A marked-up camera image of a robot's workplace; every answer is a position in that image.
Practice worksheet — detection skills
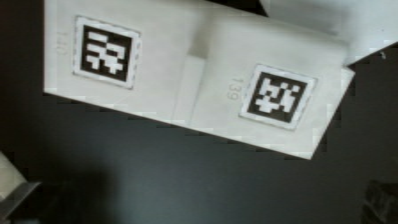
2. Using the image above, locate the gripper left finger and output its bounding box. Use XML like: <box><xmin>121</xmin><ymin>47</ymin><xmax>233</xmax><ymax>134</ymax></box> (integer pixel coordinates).
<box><xmin>0</xmin><ymin>182</ymin><xmax>42</xmax><ymax>224</ymax></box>

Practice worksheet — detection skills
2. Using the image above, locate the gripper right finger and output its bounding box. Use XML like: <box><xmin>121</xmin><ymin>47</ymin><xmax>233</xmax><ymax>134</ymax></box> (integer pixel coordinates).
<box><xmin>361</xmin><ymin>181</ymin><xmax>398</xmax><ymax>224</ymax></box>

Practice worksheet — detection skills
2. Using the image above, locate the white cabinet door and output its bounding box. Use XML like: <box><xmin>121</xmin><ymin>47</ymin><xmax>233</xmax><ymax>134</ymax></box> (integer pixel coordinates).
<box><xmin>43</xmin><ymin>0</ymin><xmax>354</xmax><ymax>158</ymax></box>

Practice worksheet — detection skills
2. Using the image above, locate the white cabinet box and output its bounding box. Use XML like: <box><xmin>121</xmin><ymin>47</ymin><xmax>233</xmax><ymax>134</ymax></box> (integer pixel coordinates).
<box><xmin>260</xmin><ymin>0</ymin><xmax>398</xmax><ymax>64</ymax></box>

